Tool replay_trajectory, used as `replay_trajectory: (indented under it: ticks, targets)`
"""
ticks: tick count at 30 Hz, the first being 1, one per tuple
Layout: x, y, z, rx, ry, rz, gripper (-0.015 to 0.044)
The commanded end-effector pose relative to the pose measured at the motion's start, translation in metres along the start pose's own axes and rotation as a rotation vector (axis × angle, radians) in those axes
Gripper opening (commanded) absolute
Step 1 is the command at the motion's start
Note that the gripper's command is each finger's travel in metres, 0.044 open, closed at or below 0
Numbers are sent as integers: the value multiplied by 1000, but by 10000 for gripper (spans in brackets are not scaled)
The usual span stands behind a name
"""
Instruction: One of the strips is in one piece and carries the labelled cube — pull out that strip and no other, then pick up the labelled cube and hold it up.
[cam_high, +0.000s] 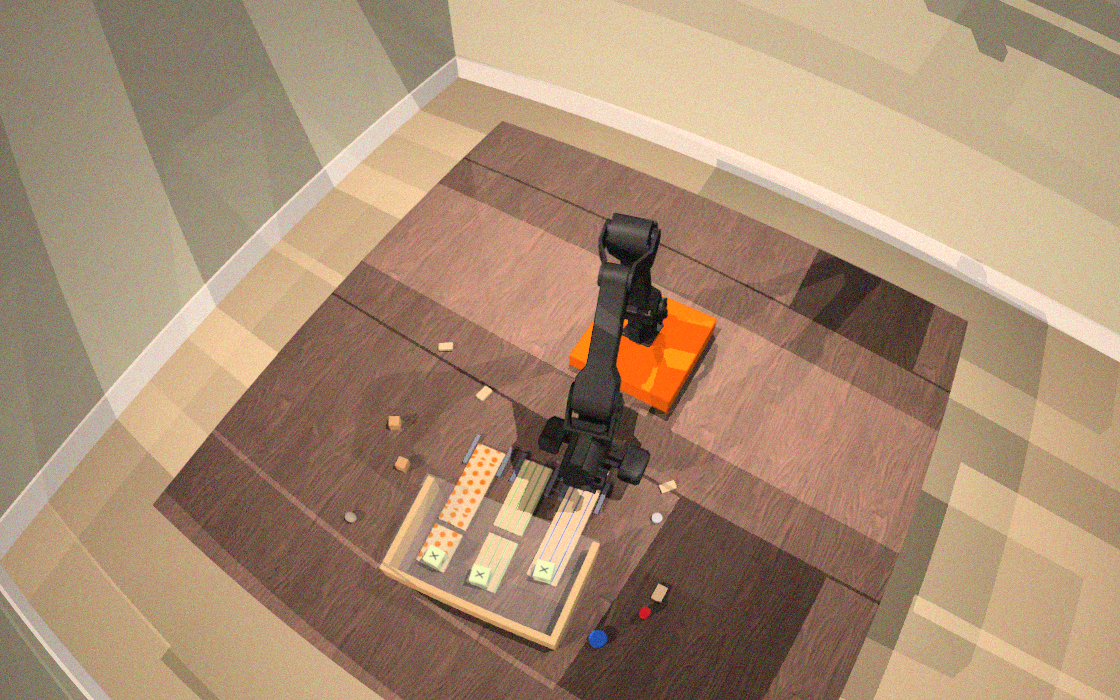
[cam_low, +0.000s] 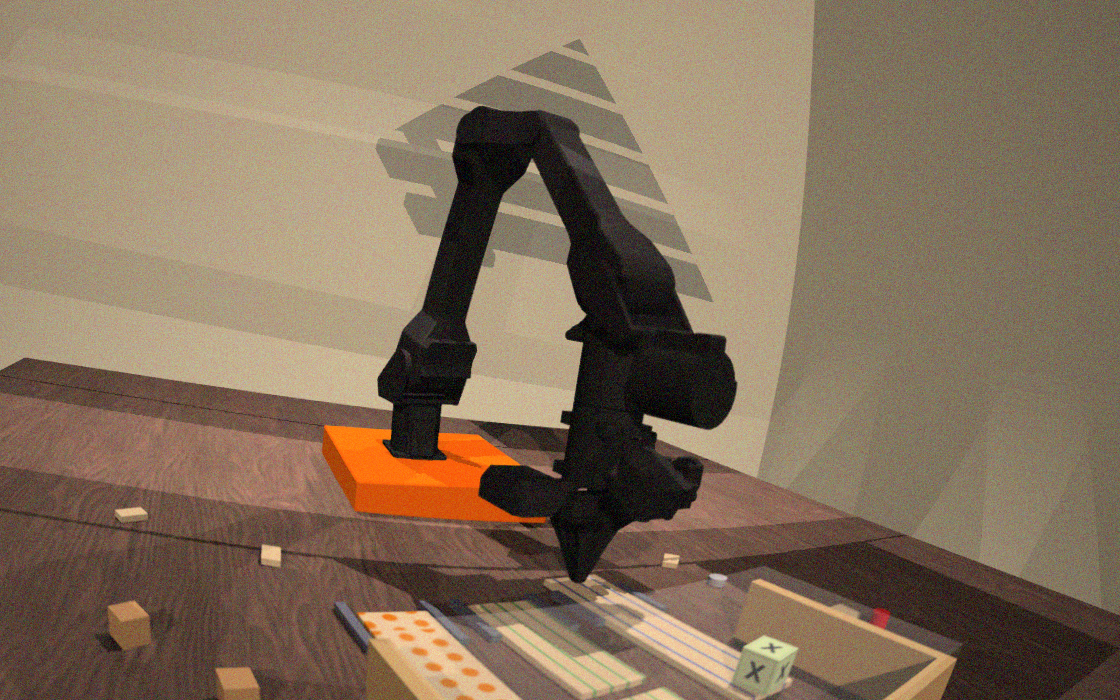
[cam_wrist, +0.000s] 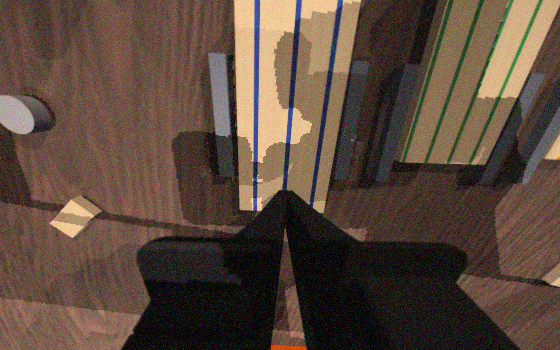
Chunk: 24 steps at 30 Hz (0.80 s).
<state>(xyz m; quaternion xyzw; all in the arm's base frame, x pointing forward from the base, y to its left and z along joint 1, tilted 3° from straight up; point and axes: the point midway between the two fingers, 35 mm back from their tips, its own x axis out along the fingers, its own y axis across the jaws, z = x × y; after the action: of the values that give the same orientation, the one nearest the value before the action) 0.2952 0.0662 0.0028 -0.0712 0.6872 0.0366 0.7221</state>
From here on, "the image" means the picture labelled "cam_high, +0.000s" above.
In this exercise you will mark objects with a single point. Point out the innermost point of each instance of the tan strip with orange dots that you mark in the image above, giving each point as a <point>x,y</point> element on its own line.
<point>481,469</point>

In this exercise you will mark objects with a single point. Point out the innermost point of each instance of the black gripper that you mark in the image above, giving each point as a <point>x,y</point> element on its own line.
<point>632,464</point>

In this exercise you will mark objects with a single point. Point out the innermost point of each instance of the cream strip with blue lines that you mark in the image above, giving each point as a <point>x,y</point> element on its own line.
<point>575,509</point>

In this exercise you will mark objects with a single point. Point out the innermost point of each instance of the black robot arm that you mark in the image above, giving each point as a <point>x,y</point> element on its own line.
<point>625,292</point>

